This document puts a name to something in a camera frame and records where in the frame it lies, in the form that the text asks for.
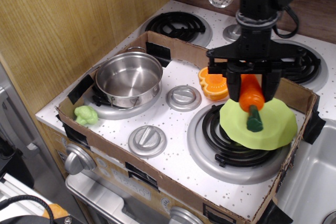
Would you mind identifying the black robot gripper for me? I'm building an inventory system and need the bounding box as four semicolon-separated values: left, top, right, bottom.
206;18;306;102

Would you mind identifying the orange toy carrot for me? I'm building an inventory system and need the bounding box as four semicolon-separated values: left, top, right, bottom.
238;74;265;132

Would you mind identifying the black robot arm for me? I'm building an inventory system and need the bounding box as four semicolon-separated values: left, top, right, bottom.
206;0;307;101

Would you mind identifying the light green plastic plate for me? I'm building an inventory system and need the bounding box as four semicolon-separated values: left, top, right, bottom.
219;98;298;151

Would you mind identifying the orange toy pumpkin half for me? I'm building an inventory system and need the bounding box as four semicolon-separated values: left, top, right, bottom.
198;67;229;101

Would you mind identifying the black back right burner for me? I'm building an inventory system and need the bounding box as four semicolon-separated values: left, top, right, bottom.
275;39;329;92

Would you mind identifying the silver stove knob back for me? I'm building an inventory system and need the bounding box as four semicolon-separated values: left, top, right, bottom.
223;24;242;42

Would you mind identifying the silver stove knob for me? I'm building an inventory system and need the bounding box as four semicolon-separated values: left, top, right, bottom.
223;24;242;42
166;85;202;112
128;125;167;158

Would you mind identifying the silver stove knob centre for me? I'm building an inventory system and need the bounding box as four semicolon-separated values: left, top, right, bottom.
166;85;202;112

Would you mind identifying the black front right burner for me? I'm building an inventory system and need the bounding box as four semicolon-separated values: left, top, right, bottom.
187;102;290;185

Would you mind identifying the silver stove knob front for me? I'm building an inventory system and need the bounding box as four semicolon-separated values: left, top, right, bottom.
128;125;167;158

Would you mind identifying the stainless steel pot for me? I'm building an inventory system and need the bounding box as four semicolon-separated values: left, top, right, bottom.
96;51;163;110

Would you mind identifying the grey toy sink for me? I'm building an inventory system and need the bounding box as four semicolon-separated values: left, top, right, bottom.
277;119;335;224

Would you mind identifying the silver oven dial right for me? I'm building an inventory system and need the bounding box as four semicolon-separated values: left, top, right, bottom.
169;206;203;224

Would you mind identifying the green toy broccoli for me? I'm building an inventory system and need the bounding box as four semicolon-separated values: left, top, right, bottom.
74;105;98;125

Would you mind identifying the silver oven dial knob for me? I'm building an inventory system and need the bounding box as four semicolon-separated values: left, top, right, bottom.
65;144;97;175

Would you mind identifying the silver oven door handle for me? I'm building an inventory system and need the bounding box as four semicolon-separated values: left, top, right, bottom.
65;173;137;224

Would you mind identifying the black cable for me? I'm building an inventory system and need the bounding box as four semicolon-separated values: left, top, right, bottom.
0;194;55;224

